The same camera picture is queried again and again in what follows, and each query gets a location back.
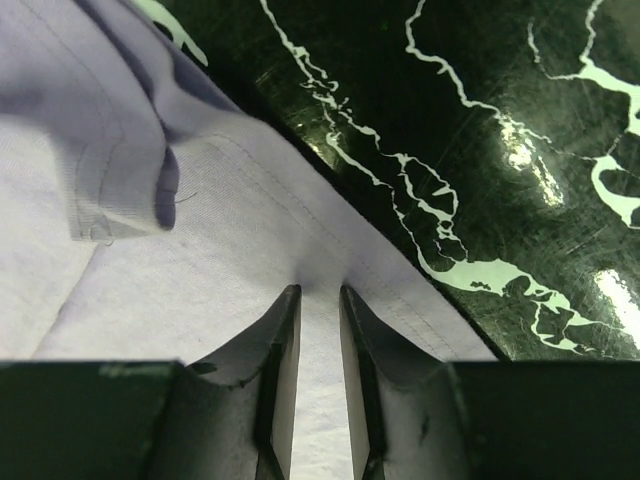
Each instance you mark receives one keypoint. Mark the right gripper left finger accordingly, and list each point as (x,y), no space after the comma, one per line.
(228,415)

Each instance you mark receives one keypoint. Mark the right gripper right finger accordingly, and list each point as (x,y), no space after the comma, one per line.
(412,416)

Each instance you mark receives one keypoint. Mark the purple t shirt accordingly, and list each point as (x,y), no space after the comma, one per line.
(145,216)

